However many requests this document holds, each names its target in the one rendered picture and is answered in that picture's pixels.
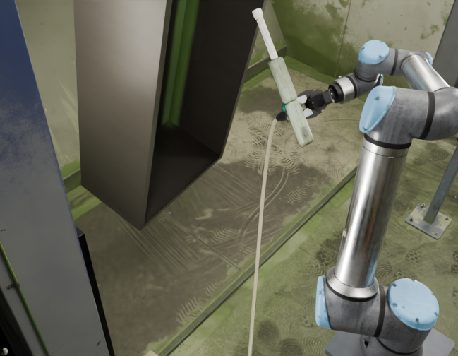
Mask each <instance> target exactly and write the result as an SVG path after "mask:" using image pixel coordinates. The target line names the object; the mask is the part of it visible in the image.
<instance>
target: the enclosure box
mask: <svg viewBox="0 0 458 356"><path fill-rule="evenodd" d="M266 3H267V0H73V13H74V30H75V46H76V78H77V95H78V127H79V144H80V175H81V186H83V187H84V188H85V189H87V190H88V191H89V192H90V193H91V194H93V195H94V196H95V197H97V198H98V199H99V200H100V201H101V202H103V203H104V204H106V205H107V206H108V207H110V208H111V209H112V210H113V211H114V212H116V213H117V214H118V215H120V216H121V217H122V218H123V219H124V220H126V221H127V222H129V223H130V224H131V225H132V226H134V227H135V228H136V229H137V230H139V231H141V230H142V229H143V228H144V227H145V226H146V225H148V224H149V223H150V222H151V221H152V220H153V219H155V218H156V217H157V216H158V215H159V214H160V213H161V212H162V211H163V210H164V209H165V208H166V207H167V206H169V205H170V204H171V203H172V202H173V201H174V200H175V199H177V198H178V197H179V196H180V195H181V194H182V193H183V192H184V191H185V190H187V188H188V187H190V186H191V185H192V184H193V183H194V182H195V181H196V180H198V179H199V178H200V177H201V176H202V175H203V174H205V173H206V172H207V171H208V170H209V169H210V168H211V167H212V166H213V165H214V164H215V163H216V162H217V161H218V160H220V159H221V158H222V156H223V153H224V149H225V146H226V143H227V139H228V136H229V132H230V128H231V124H232V122H233V118H234V114H235V111H236V107H237V104H238V101H239V97H240V94H241V90H242V87H243V82H244V80H245V77H246V72H247V70H248V65H249V62H250V60H251V55H252V52H253V48H254V45H255V41H256V37H257V35H258V31H259V26H258V23H257V20H256V19H255V18H254V16H253V13H252V12H253V11H254V10H256V9H257V8H261V10H262V12H263V13H264V10H265V6H266Z"/></svg>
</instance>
